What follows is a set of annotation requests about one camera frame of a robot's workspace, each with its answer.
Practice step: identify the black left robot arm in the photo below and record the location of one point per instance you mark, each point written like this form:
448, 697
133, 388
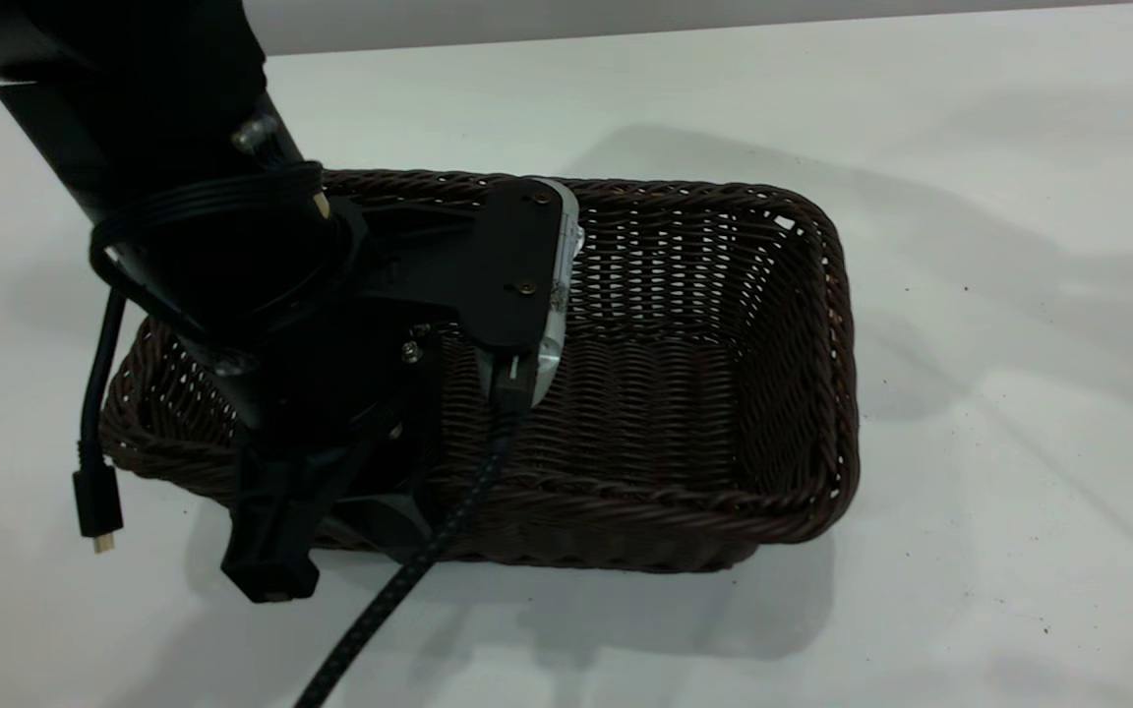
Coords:
134, 98

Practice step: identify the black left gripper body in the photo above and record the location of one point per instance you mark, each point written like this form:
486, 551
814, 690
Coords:
330, 393

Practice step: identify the dark brown woven wicker basket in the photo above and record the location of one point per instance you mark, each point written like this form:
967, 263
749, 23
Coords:
685, 393

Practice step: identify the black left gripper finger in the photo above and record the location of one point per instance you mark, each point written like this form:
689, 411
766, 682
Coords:
276, 531
389, 521

